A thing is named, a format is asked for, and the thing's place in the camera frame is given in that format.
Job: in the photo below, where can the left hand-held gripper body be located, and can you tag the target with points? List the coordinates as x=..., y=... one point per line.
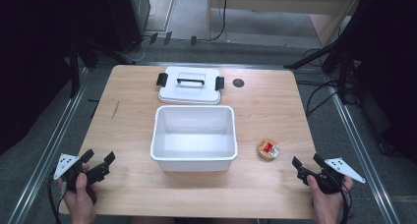
x=72, y=171

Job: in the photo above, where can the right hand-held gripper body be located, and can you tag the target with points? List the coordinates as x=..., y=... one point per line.
x=331, y=175

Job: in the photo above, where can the round gold tin red label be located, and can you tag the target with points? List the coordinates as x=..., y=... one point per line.
x=268, y=149

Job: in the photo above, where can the white plastic storage box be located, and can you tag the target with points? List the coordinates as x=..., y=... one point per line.
x=194, y=138

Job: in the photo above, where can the person's left hand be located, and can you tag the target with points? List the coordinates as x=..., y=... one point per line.
x=80, y=197

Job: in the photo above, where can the person's right hand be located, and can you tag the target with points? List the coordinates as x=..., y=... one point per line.
x=326, y=202

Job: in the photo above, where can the black round table hole cap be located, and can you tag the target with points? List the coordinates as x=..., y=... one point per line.
x=238, y=83

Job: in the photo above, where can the black tripod stand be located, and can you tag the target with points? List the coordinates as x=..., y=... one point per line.
x=331, y=53
x=82, y=53

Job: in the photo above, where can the dark computer tower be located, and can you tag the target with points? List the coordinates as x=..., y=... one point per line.
x=131, y=17

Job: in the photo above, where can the light wooden cabinet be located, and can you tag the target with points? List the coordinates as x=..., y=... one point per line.
x=278, y=11

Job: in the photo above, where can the metal floor rail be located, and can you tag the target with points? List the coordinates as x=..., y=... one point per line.
x=360, y=152
x=46, y=152

